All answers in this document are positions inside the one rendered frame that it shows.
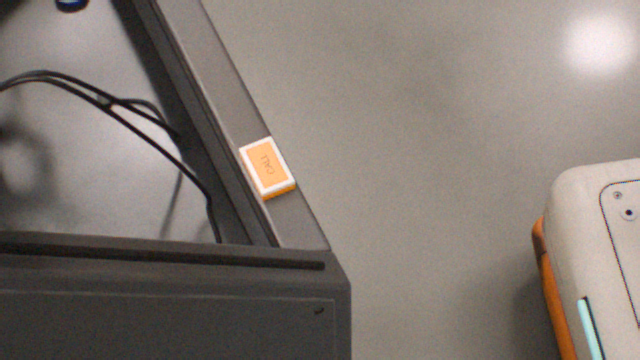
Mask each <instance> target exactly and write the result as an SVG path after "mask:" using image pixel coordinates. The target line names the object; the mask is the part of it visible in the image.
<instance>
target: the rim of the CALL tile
mask: <svg viewBox="0 0 640 360"><path fill-rule="evenodd" d="M268 141H269V142H270V144H271V146H272V148H273V150H274V151H275V153H276V155H277V157H278V159H279V161H280V163H281V165H282V167H283V169H284V170H285V172H286V174H287V176H288V178H289V180H287V181H284V182H282V183H279V184H277V185H274V186H272V187H269V188H267V189H264V187H263V185H262V183H261V181H260V179H259V177H258V175H257V173H256V171H255V169H254V168H253V166H252V164H251V162H250V160H249V158H248V156H247V154H246V152H245V150H247V149H250V148H253V147H255V146H258V145H260V144H263V143H265V142H268ZM239 152H240V154H241V156H242V158H243V160H244V162H245V164H246V166H247V168H248V169H249V171H250V173H251V175H252V177H253V179H254V181H255V183H256V185H257V187H258V189H259V191H260V193H261V195H262V197H264V196H267V195H269V194H272V193H274V192H277V191H279V190H282V189H284V188H287V187H289V186H292V185H294V184H295V180H294V178H293V176H292V174H291V172H290V170H289V168H288V166H287V165H286V163H285V161H284V159H283V157H282V155H281V153H280V151H279V149H278V148H277V146H276V144H275V142H274V140H273V138H272V137H268V138H266V139H263V140H260V141H258V142H255V143H253V144H250V145H248V146H245V147H243V148H240V149H239Z"/></svg>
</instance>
